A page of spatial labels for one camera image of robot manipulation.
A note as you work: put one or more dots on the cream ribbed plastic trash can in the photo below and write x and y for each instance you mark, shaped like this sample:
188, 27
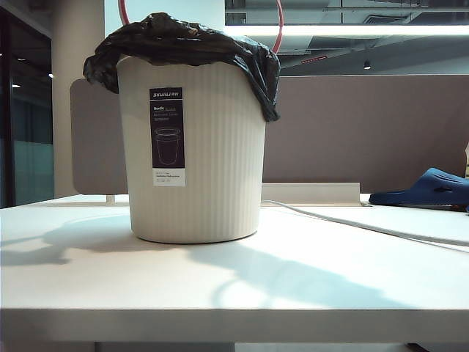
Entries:
220, 165

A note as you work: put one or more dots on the black plastic garbage bag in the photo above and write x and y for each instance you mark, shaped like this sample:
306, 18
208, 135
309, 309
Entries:
183, 44

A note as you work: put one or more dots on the brown fabric partition panel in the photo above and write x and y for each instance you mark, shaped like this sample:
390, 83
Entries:
366, 128

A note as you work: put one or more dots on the red ceiling sign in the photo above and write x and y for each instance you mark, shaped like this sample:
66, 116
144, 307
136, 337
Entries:
314, 59

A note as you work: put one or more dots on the grey rounded desk divider panel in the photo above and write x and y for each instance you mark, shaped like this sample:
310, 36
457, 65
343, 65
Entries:
95, 146

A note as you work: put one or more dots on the long ceiling light strip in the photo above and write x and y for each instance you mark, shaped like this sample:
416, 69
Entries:
366, 30

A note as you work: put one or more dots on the dark blue slipper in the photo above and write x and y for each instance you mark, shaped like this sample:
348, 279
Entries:
432, 187

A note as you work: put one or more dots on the round white column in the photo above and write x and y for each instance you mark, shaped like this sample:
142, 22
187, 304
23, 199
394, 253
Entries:
77, 44

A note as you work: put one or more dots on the yellow printed package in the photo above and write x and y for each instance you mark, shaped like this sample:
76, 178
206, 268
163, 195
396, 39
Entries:
467, 161

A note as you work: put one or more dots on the white divider bracket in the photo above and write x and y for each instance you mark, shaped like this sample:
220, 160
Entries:
110, 199

